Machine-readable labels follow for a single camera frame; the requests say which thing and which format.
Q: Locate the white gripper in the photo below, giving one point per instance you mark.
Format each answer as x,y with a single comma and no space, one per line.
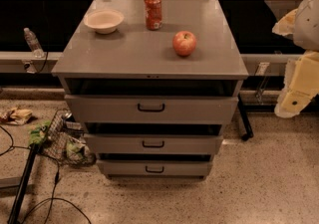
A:
308,25

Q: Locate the orange soda can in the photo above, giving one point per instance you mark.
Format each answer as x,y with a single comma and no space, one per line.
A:
153,14

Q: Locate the white paper bowl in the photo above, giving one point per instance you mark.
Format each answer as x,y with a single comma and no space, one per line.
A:
104,21

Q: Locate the black caster table leg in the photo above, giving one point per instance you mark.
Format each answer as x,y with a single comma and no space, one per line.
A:
248,129

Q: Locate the red apple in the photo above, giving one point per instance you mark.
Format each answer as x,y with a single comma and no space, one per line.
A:
184,43

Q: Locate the grey drawer cabinet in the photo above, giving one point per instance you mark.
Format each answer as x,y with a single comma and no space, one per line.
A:
135,61

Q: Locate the middle grey drawer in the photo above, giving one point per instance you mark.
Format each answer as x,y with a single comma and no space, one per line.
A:
157,144

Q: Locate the grey drawer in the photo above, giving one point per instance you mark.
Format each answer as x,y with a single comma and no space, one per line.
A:
137,109
141,168
157,144

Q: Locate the bottom grey drawer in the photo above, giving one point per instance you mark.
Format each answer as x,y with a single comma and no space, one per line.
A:
141,168

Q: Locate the top grey drawer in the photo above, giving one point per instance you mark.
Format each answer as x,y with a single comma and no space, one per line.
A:
137,109

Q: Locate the clear plastic water bottle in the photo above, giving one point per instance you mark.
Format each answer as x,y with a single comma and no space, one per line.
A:
33,44

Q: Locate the green snack bag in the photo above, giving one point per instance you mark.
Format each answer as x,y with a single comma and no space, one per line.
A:
38,132

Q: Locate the black metal stand leg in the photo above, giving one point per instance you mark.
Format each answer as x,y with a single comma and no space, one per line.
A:
15,211

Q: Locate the crumpled snack wrapper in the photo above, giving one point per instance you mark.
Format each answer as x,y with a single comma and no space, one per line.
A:
15,116

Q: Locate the wire mesh basket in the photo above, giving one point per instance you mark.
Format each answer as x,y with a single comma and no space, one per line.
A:
65,141

